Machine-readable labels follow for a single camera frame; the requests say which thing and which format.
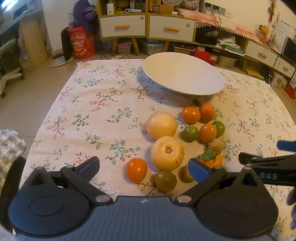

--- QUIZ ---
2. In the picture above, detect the pile of folded cloths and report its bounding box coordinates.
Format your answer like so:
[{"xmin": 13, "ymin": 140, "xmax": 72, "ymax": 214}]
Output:
[{"xmin": 218, "ymin": 36, "xmax": 247, "ymax": 55}]

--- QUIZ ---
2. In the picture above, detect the wall socket with plugs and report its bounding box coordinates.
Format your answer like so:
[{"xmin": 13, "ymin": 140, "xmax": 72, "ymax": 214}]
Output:
[{"xmin": 205, "ymin": 2, "xmax": 226, "ymax": 15}]

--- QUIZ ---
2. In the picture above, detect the floral tablecloth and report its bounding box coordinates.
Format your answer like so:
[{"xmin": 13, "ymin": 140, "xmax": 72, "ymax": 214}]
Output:
[{"xmin": 20, "ymin": 59, "xmax": 296, "ymax": 239}]

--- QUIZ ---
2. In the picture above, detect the olive green tomato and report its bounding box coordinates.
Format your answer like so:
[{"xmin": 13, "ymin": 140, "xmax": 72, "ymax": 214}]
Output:
[{"xmin": 154, "ymin": 170, "xmax": 177, "ymax": 192}]

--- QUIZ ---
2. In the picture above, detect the wooden desk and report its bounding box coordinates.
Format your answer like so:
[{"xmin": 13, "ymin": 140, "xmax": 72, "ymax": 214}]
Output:
[{"xmin": 0, "ymin": 0, "xmax": 48, "ymax": 70}]

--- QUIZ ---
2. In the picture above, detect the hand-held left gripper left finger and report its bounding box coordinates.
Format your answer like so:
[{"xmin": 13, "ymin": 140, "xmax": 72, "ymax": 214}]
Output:
[{"xmin": 23, "ymin": 156, "xmax": 113, "ymax": 205}]

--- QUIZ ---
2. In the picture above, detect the red cardboard box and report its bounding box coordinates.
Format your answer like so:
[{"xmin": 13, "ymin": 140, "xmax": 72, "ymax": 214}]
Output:
[{"xmin": 193, "ymin": 50, "xmax": 218, "ymax": 66}]

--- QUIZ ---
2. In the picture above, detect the brown kiwi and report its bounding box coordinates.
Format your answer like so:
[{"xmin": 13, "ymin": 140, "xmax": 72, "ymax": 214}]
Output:
[
  {"xmin": 179, "ymin": 164, "xmax": 196, "ymax": 183},
  {"xmin": 208, "ymin": 140, "xmax": 223, "ymax": 153}
]

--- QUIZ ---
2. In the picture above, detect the purple plush toy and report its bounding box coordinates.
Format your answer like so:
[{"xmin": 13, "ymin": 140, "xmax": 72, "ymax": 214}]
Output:
[{"xmin": 73, "ymin": 0, "xmax": 99, "ymax": 30}]

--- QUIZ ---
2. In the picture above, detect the translucent white box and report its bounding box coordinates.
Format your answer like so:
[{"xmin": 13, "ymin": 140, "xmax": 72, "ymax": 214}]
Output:
[{"xmin": 217, "ymin": 56, "xmax": 237, "ymax": 67}]

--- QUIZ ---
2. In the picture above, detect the black panel on white base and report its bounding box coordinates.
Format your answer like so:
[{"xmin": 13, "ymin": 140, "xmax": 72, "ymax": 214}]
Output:
[{"xmin": 50, "ymin": 27, "xmax": 75, "ymax": 68}]

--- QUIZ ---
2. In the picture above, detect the glass footed bowl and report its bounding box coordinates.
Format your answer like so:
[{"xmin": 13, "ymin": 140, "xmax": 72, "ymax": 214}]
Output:
[{"xmin": 255, "ymin": 32, "xmax": 271, "ymax": 44}]

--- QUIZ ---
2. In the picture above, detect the grey pebble patterned cloth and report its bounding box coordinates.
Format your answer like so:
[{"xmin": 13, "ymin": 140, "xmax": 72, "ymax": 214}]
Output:
[{"xmin": 0, "ymin": 130, "xmax": 27, "ymax": 200}]

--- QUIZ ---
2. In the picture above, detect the white office chair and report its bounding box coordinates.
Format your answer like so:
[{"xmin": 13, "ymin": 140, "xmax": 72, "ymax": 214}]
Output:
[{"xmin": 0, "ymin": 38, "xmax": 25, "ymax": 98}]

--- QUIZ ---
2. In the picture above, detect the brown cardboard box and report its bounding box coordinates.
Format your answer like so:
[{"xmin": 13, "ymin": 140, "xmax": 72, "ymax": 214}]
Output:
[{"xmin": 153, "ymin": 4, "xmax": 174, "ymax": 15}]

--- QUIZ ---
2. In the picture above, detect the black microwave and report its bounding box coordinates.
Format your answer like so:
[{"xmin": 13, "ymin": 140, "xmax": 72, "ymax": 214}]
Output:
[{"xmin": 282, "ymin": 36, "xmax": 296, "ymax": 62}]

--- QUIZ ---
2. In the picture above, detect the red printed gift box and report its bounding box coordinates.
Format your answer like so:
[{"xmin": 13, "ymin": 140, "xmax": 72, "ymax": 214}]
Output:
[{"xmin": 285, "ymin": 83, "xmax": 296, "ymax": 100}]

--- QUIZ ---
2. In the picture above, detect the tall olive shelf cabinet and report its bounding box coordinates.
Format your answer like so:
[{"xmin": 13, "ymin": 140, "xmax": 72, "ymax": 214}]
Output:
[{"xmin": 97, "ymin": 0, "xmax": 148, "ymax": 56}]

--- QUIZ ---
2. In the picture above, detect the white printed carton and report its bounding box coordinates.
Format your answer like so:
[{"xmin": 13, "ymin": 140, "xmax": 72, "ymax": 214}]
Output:
[{"xmin": 270, "ymin": 72, "xmax": 289, "ymax": 90}]

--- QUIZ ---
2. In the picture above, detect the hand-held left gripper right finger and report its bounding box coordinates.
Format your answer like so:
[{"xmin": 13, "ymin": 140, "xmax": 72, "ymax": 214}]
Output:
[{"xmin": 174, "ymin": 158, "xmax": 271, "ymax": 205}]

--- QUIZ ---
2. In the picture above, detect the small clear storage box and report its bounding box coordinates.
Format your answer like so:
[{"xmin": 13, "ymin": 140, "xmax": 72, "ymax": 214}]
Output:
[{"xmin": 117, "ymin": 42, "xmax": 133, "ymax": 55}]

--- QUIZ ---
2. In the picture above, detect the white drawer cabinet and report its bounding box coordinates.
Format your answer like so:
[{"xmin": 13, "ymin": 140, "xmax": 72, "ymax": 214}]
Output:
[{"xmin": 147, "ymin": 13, "xmax": 296, "ymax": 79}]

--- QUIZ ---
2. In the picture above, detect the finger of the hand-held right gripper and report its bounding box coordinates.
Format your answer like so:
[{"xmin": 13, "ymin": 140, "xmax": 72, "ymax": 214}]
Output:
[
  {"xmin": 277, "ymin": 140, "xmax": 296, "ymax": 153},
  {"xmin": 239, "ymin": 152, "xmax": 296, "ymax": 165}
]

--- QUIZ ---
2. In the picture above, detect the clear box with dark contents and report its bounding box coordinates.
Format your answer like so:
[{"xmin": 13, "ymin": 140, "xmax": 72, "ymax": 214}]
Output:
[{"xmin": 174, "ymin": 44, "xmax": 195, "ymax": 55}]

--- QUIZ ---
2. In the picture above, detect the large white drawer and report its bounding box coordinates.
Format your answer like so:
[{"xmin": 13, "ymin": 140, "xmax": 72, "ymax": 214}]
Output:
[
  {"xmin": 149, "ymin": 15, "xmax": 196, "ymax": 42},
  {"xmin": 100, "ymin": 15, "xmax": 146, "ymax": 38}
]

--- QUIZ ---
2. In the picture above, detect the red hanging ornament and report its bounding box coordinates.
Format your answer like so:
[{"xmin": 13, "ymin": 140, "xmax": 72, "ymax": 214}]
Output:
[{"xmin": 268, "ymin": 0, "xmax": 277, "ymax": 24}]

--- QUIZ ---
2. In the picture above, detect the clear box with blue lid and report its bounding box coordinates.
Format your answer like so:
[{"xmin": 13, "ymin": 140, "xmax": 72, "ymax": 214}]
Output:
[{"xmin": 141, "ymin": 39, "xmax": 166, "ymax": 56}]

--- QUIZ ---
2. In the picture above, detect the black power cable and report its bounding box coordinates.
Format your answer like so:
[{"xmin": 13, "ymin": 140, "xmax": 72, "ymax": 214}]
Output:
[{"xmin": 209, "ymin": 5, "xmax": 222, "ymax": 50}]

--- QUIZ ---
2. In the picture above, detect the small white drawer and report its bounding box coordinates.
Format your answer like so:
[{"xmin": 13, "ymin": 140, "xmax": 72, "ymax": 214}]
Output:
[
  {"xmin": 273, "ymin": 57, "xmax": 295, "ymax": 77},
  {"xmin": 245, "ymin": 42, "xmax": 277, "ymax": 67}
]

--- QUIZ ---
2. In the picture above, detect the orange tomato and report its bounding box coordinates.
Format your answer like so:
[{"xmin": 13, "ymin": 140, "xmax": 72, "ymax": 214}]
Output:
[
  {"xmin": 126, "ymin": 158, "xmax": 148, "ymax": 183},
  {"xmin": 199, "ymin": 103, "xmax": 216, "ymax": 123},
  {"xmin": 199, "ymin": 123, "xmax": 217, "ymax": 144},
  {"xmin": 182, "ymin": 106, "xmax": 201, "ymax": 124}
]

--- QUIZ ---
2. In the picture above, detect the mandarin orange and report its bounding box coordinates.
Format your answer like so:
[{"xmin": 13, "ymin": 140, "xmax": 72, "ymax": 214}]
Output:
[{"xmin": 199, "ymin": 149, "xmax": 223, "ymax": 168}]

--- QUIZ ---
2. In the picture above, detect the red bag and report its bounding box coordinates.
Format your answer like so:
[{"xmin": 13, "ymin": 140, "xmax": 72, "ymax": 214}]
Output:
[{"xmin": 67, "ymin": 26, "xmax": 96, "ymax": 60}]

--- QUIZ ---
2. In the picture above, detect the white appliance box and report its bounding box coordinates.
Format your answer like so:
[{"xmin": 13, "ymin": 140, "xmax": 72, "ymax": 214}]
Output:
[{"xmin": 273, "ymin": 20, "xmax": 295, "ymax": 44}]

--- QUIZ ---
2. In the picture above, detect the framed cat picture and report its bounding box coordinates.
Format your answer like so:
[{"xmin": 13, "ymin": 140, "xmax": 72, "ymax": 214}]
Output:
[{"xmin": 183, "ymin": 0, "xmax": 204, "ymax": 10}]

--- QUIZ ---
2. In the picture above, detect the thin black floor cable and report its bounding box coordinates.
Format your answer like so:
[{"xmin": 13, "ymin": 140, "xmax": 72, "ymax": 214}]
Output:
[{"xmin": 98, "ymin": 35, "xmax": 130, "ymax": 61}]

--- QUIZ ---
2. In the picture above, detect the pink tasselled cloth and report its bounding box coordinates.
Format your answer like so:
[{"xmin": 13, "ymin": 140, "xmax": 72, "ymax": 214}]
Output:
[{"xmin": 177, "ymin": 8, "xmax": 262, "ymax": 44}]

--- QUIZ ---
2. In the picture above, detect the person's right hand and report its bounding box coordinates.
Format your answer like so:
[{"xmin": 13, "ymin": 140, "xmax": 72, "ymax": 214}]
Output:
[{"xmin": 287, "ymin": 188, "xmax": 296, "ymax": 230}]

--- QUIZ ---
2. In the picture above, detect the white plate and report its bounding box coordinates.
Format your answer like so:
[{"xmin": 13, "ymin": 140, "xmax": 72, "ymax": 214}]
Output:
[{"xmin": 143, "ymin": 53, "xmax": 225, "ymax": 96}]

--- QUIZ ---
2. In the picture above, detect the yellow egg tray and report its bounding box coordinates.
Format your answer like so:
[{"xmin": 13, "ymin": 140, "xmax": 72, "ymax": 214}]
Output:
[{"xmin": 245, "ymin": 66, "xmax": 264, "ymax": 79}]

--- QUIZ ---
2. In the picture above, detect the pale yellow round pear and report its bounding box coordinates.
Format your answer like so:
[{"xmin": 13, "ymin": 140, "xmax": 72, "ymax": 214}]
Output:
[
  {"xmin": 150, "ymin": 136, "xmax": 185, "ymax": 171},
  {"xmin": 146, "ymin": 112, "xmax": 178, "ymax": 141}
]

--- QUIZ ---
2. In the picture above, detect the small cardboard carton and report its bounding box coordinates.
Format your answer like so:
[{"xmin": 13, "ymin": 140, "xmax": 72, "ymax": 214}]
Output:
[{"xmin": 129, "ymin": 0, "xmax": 146, "ymax": 11}]

